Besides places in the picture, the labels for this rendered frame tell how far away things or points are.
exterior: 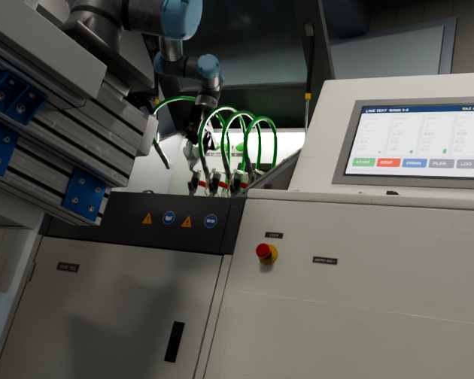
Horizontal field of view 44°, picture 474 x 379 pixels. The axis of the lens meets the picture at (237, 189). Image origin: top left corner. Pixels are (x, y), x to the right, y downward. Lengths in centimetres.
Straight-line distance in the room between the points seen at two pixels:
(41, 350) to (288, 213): 80
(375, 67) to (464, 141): 251
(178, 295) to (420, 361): 62
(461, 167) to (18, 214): 115
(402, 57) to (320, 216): 284
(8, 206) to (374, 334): 81
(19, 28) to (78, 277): 94
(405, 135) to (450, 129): 13
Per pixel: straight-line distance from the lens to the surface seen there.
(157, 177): 235
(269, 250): 145
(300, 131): 222
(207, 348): 149
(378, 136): 186
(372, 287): 138
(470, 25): 425
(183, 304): 155
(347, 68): 435
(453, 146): 179
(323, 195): 149
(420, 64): 412
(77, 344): 172
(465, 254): 137
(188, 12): 131
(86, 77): 107
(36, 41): 102
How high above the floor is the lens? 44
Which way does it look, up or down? 19 degrees up
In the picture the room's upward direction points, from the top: 14 degrees clockwise
